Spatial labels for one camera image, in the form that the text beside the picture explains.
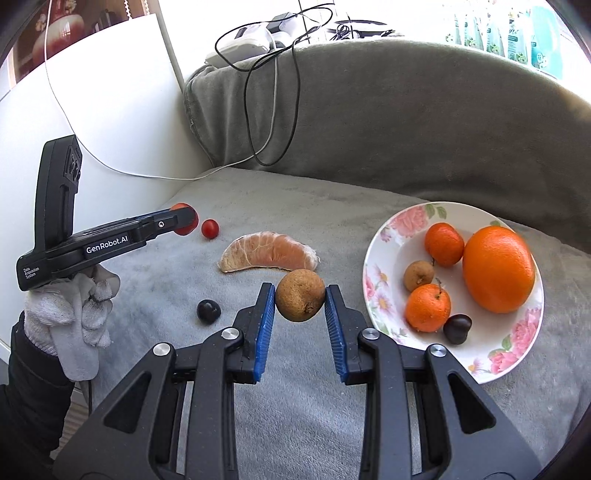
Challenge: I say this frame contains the large red tomato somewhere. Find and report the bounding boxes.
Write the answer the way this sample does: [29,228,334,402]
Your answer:
[169,202,199,236]

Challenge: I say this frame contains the brown kiwi fruit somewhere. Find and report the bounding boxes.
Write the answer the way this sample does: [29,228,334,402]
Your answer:
[276,269,325,323]

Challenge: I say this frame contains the peeled pomelo segment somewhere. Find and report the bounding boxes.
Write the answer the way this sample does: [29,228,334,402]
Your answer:
[218,231,320,273]

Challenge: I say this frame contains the small tangerine with stem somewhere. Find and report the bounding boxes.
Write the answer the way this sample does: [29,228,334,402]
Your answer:
[404,284,452,333]

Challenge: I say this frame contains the black sleeved left forearm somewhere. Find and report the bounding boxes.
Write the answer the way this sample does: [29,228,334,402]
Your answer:
[1,316,74,479]

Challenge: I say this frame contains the white gloved left hand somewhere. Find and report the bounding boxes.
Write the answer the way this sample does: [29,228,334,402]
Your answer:
[24,265,120,382]

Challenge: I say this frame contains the dark plum on blanket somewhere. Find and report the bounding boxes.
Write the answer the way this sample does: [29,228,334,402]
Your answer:
[197,299,221,325]

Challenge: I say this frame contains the small red cherry tomato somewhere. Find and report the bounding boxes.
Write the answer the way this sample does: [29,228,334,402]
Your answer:
[201,219,221,240]

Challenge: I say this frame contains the small brown longan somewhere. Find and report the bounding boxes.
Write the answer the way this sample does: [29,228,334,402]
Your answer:
[403,260,435,292]

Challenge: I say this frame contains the dark plum in plate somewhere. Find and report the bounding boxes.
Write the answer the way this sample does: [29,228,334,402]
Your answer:
[443,314,473,345]

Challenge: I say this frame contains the floral white plate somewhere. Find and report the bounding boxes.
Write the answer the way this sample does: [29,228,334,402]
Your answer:
[363,202,545,384]

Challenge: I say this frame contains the large orange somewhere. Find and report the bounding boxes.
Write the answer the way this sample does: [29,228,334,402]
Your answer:
[462,225,536,314]

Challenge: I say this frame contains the grey sofa blanket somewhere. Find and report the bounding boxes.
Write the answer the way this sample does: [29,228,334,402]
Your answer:
[92,40,590,479]

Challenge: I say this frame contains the white power strip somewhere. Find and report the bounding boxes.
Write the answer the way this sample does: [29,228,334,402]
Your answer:
[205,23,293,68]

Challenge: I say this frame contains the red vase picture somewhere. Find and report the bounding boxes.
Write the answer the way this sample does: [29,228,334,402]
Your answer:
[2,0,151,83]

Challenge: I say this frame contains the teal bottle pack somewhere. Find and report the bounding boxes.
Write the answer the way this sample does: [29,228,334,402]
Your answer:
[444,1,563,79]

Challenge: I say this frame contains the black cable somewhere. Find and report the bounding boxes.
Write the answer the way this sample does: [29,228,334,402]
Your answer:
[214,2,335,168]

